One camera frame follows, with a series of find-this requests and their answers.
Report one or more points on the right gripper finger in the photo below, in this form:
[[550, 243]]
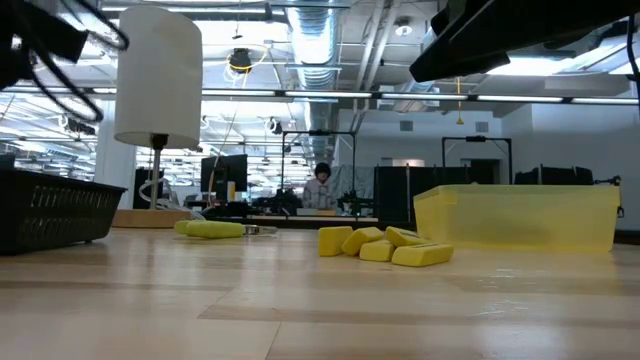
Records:
[[465, 52], [450, 17]]

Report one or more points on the yellow eraser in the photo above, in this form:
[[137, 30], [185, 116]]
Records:
[[376, 251], [422, 255], [405, 236], [332, 241], [362, 239]]

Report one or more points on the black mesh basket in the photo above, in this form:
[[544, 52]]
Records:
[[50, 215]]

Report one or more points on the black background robot arm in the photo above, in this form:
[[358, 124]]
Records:
[[280, 202], [357, 205]]

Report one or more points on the black partition screen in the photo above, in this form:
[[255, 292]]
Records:
[[395, 195]]

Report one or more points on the yellow translucent plastic bin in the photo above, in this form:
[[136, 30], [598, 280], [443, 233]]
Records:
[[515, 220]]

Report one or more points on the person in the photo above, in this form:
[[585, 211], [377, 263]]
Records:
[[319, 195]]

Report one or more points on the black computer monitor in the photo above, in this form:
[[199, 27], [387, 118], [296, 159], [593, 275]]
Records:
[[225, 172]]

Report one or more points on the white cylindrical table lamp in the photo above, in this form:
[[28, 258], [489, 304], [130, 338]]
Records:
[[157, 75]]

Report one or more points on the black overhead camera stand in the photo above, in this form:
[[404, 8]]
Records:
[[320, 133], [475, 138]]

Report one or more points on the silver ceiling air duct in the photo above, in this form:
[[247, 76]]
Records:
[[315, 50]]

